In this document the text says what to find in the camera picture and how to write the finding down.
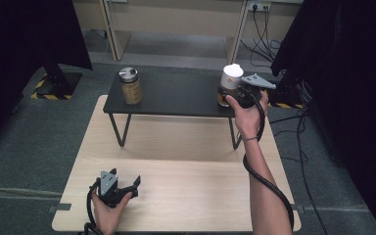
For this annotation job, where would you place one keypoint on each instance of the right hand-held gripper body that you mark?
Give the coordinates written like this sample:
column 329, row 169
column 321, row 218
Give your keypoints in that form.
column 251, row 89

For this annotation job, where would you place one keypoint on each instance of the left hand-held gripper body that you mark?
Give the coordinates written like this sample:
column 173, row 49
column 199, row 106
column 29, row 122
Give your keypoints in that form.
column 107, row 186

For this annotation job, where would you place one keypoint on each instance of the white-capped amber bottle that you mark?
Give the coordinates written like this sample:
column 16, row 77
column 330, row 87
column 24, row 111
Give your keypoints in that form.
column 231, row 76

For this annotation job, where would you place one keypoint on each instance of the black metal shelf rack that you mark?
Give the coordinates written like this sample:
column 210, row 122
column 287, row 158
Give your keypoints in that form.
column 176, row 94

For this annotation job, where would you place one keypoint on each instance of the glass jar with steel lid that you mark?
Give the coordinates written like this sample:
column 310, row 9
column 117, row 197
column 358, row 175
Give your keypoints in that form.
column 131, row 91

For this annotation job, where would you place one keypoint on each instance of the person's left hand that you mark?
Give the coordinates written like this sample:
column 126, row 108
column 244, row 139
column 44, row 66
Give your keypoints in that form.
column 107, row 218

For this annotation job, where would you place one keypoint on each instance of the person's right hand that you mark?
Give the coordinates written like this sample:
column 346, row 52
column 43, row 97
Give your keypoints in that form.
column 249, row 122

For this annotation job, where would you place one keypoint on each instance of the black stand base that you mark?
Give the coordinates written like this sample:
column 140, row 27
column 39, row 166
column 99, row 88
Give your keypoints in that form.
column 289, row 93
column 58, row 84

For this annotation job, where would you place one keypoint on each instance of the thin wrist band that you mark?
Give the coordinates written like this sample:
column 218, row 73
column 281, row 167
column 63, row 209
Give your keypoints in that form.
column 249, row 139

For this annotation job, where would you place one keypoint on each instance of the grey floor tape strip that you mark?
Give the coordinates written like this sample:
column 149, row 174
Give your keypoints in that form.
column 59, row 207

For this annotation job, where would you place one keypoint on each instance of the beige background desk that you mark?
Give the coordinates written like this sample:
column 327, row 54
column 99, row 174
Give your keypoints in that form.
column 176, row 19

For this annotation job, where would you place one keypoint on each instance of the black curtain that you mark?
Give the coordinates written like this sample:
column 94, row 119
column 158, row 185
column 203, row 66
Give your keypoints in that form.
column 355, row 81
column 13, row 49

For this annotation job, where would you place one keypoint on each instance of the white wall socket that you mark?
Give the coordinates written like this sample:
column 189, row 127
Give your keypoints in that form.
column 259, row 5

